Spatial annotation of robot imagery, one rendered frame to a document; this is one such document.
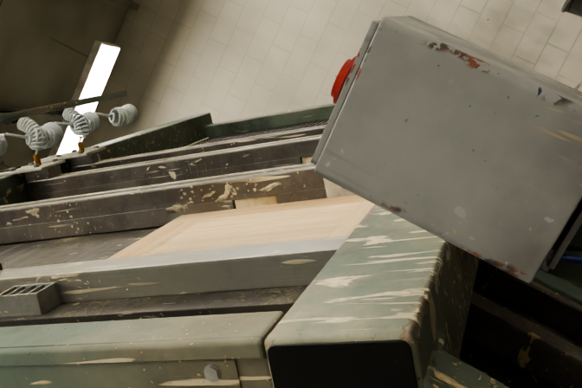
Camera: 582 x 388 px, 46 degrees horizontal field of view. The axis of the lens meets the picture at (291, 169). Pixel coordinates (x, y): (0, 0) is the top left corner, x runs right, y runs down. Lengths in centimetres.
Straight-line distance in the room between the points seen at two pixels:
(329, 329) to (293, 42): 596
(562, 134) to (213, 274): 50
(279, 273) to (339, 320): 26
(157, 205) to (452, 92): 89
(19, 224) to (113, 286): 59
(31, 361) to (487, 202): 42
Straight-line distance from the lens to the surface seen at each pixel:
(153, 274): 88
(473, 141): 46
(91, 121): 212
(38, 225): 145
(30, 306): 95
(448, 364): 56
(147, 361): 61
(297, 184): 116
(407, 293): 58
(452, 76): 46
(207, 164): 165
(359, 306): 57
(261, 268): 81
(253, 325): 58
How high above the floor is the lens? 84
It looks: 12 degrees up
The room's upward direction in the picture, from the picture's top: 63 degrees counter-clockwise
